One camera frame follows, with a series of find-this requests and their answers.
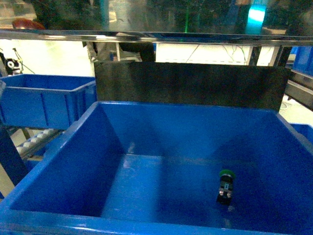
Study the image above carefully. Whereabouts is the green mushroom push button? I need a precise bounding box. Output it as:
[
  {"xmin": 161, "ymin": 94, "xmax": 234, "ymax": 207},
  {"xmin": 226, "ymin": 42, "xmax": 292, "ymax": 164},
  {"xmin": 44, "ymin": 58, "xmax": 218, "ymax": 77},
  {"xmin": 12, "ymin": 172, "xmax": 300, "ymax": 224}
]
[{"xmin": 216, "ymin": 169, "xmax": 236, "ymax": 206}]

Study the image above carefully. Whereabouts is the large blue shelf bin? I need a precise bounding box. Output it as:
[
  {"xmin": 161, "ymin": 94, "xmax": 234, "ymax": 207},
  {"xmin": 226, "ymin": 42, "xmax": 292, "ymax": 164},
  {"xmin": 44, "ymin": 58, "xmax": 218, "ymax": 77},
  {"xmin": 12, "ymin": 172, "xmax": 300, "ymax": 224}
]
[{"xmin": 0, "ymin": 102, "xmax": 313, "ymax": 235}]

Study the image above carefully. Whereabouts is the black back panel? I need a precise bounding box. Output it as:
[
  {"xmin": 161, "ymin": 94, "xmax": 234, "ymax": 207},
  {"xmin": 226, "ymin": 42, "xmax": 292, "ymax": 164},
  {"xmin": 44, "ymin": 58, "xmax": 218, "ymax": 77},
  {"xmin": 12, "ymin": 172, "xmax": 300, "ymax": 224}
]
[{"xmin": 94, "ymin": 61, "xmax": 293, "ymax": 111}]

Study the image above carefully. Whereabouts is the upper left blue bin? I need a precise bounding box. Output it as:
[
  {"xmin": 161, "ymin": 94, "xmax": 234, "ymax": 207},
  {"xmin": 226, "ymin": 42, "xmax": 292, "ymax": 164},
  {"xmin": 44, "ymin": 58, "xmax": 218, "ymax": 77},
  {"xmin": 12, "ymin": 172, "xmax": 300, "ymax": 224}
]
[{"xmin": 0, "ymin": 74, "xmax": 96, "ymax": 130}]

